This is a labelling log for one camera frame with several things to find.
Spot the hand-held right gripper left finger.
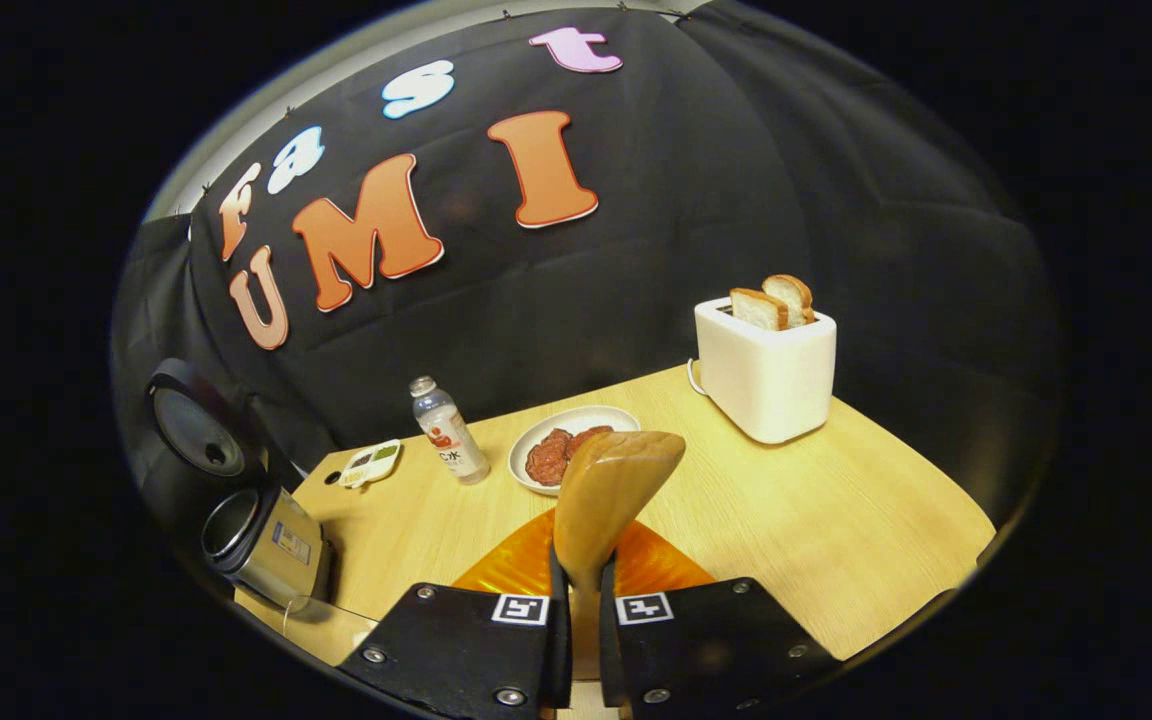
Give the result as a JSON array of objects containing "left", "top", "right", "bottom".
[{"left": 336, "top": 508, "right": 574, "bottom": 720}]

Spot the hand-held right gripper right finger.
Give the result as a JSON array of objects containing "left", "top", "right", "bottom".
[{"left": 599, "top": 520, "right": 842, "bottom": 719}]

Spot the wooden spoon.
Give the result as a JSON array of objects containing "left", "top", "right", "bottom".
[{"left": 553, "top": 430, "right": 687, "bottom": 681}]

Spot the dark grey rice cooker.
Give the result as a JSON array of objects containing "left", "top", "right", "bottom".
[{"left": 141, "top": 358, "right": 337, "bottom": 613}]

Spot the white divided grain dish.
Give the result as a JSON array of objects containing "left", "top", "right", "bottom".
[{"left": 339, "top": 439, "right": 403, "bottom": 490}]

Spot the clear drink bottle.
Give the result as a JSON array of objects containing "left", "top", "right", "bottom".
[{"left": 409, "top": 376, "right": 492, "bottom": 486}]

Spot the red meat piece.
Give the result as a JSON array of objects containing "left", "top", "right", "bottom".
[
  {"left": 525, "top": 428, "right": 573, "bottom": 488},
  {"left": 564, "top": 425, "right": 615, "bottom": 461}
]

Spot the white round plate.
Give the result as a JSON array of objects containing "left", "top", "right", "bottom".
[{"left": 508, "top": 405, "right": 642, "bottom": 498}]

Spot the white toaster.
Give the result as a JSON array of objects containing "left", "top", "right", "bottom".
[{"left": 693, "top": 295, "right": 838, "bottom": 445}]

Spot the toast bread slice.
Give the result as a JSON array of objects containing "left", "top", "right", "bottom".
[
  {"left": 762, "top": 274, "right": 817, "bottom": 326},
  {"left": 730, "top": 288, "right": 790, "bottom": 332}
]

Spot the black backdrop cloth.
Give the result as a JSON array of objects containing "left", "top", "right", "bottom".
[{"left": 111, "top": 0, "right": 1067, "bottom": 521}]

